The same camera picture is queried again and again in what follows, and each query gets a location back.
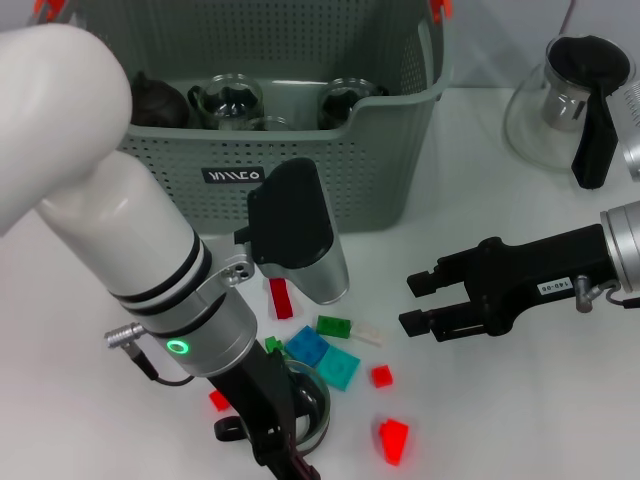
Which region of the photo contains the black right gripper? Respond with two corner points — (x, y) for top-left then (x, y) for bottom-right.
(397, 223), (622, 345)

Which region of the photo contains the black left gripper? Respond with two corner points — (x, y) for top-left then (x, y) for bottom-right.
(206, 343), (322, 480)

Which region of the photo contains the glass jar dark lid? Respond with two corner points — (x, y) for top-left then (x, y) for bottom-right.
(213, 349), (332, 454)

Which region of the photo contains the grey-green perforated storage basket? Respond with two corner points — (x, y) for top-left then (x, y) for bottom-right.
(29, 0), (455, 236)

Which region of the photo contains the blue square toy brick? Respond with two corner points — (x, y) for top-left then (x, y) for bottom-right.
(283, 324), (332, 365)

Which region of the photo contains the teal square toy brick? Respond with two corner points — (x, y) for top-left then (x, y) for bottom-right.
(316, 345), (362, 393)

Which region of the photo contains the white toy brick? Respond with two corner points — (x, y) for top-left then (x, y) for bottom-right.
(349, 322), (386, 347)

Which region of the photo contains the long dark red brick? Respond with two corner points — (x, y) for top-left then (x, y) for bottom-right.
(268, 277), (295, 320)

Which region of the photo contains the red sloped toy brick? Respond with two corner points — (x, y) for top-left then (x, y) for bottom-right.
(378, 417), (411, 467)

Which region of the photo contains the small black clay teapot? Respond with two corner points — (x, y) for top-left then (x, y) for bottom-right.
(130, 70), (192, 127)

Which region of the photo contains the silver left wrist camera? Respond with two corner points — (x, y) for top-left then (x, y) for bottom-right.
(233, 157), (351, 306)

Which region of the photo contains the left wrist connector cable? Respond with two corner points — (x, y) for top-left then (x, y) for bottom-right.
(103, 323), (196, 387)

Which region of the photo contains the glass teapot black handle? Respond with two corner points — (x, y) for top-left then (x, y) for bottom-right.
(503, 33), (637, 190)

